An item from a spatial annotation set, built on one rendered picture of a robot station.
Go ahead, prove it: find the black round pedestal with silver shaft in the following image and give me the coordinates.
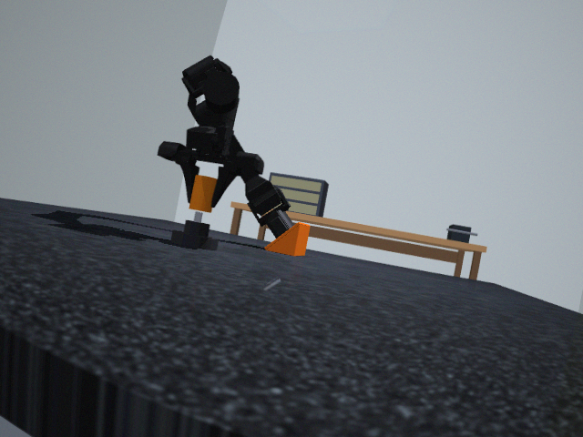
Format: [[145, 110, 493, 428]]
[[170, 211, 219, 250]]

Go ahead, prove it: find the orange knob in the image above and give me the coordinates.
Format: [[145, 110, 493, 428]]
[[189, 175, 217, 213]]

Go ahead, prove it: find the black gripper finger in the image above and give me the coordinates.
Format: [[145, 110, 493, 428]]
[[175, 160, 200, 203], [211, 166, 242, 208]]

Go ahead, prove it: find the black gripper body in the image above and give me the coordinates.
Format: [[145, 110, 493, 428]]
[[157, 116, 264, 175]]

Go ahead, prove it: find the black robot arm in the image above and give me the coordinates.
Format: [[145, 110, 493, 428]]
[[182, 56, 294, 238]]

